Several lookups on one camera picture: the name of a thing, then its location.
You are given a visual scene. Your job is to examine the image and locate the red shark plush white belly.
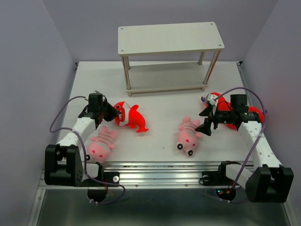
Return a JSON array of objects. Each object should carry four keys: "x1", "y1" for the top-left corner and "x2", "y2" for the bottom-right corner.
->
[{"x1": 199, "y1": 92, "x2": 232, "y2": 117}]

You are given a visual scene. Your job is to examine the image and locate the red shark plush toy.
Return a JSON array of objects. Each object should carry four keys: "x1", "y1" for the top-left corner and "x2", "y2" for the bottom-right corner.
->
[{"x1": 114, "y1": 101, "x2": 149, "y2": 133}]

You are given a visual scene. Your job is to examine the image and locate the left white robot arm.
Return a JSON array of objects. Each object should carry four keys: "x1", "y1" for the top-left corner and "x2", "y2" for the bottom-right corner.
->
[{"x1": 44, "y1": 92, "x2": 120, "y2": 187}]

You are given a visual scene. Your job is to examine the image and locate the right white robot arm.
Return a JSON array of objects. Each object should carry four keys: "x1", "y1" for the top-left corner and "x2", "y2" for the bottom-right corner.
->
[{"x1": 195, "y1": 93, "x2": 294, "y2": 203}]

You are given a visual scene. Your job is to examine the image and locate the white two-tier shelf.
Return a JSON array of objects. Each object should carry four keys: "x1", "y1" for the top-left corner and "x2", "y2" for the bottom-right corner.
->
[{"x1": 118, "y1": 22, "x2": 224, "y2": 96}]

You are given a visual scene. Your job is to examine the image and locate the red plush purple horn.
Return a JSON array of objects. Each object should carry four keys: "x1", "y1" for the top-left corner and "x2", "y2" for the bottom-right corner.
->
[{"x1": 225, "y1": 106, "x2": 268, "y2": 130}]

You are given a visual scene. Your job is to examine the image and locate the pink striped plush centre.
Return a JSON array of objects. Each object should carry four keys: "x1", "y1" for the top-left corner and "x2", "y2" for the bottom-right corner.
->
[{"x1": 176, "y1": 116, "x2": 202, "y2": 156}]

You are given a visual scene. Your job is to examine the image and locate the pink striped plush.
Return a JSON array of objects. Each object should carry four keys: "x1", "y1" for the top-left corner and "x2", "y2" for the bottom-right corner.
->
[
  {"x1": 87, "y1": 126, "x2": 118, "y2": 163},
  {"x1": 176, "y1": 116, "x2": 202, "y2": 156}
]

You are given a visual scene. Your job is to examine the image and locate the pink striped plush left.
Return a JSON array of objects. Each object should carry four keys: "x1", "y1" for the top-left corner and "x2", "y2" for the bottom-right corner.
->
[{"x1": 87, "y1": 126, "x2": 118, "y2": 163}]

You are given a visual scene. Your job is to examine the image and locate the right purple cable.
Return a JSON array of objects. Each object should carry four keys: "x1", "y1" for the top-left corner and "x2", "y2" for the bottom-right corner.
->
[{"x1": 202, "y1": 87, "x2": 268, "y2": 204}]

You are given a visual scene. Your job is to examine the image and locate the purple cable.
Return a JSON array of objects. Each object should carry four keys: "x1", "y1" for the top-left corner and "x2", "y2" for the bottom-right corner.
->
[
  {"x1": 49, "y1": 95, "x2": 127, "y2": 205},
  {"x1": 202, "y1": 87, "x2": 268, "y2": 204}
]

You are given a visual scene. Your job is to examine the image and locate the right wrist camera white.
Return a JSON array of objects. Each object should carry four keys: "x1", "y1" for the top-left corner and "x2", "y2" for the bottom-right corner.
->
[{"x1": 205, "y1": 93, "x2": 218, "y2": 115}]

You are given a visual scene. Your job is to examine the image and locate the aluminium rail frame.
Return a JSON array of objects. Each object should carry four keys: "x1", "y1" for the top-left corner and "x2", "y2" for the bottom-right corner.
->
[{"x1": 29, "y1": 61, "x2": 299, "y2": 226}]

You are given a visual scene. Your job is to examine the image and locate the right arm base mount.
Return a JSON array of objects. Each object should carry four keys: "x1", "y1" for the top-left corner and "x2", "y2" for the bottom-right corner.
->
[{"x1": 199, "y1": 161, "x2": 241, "y2": 203}]

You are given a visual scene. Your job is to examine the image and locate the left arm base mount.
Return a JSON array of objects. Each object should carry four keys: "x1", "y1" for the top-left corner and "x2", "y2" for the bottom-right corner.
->
[{"x1": 82, "y1": 162, "x2": 119, "y2": 205}]

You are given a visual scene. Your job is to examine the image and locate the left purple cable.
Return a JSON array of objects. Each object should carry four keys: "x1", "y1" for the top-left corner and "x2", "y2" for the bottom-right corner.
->
[{"x1": 49, "y1": 95, "x2": 127, "y2": 205}]

